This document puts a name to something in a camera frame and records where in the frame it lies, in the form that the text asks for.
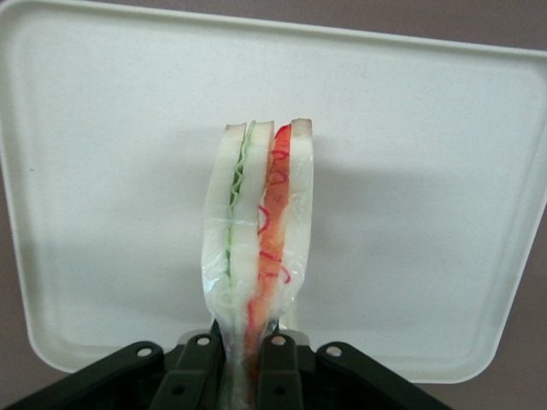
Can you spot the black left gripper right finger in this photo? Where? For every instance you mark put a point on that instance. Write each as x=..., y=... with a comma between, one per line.
x=280, y=376

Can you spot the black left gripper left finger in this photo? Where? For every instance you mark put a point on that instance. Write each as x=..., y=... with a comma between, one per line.
x=192, y=376

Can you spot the plastic-wrapped sandwich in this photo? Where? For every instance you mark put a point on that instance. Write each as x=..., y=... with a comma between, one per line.
x=256, y=235

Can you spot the white plastic tray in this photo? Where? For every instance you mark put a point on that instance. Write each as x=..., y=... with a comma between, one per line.
x=406, y=192

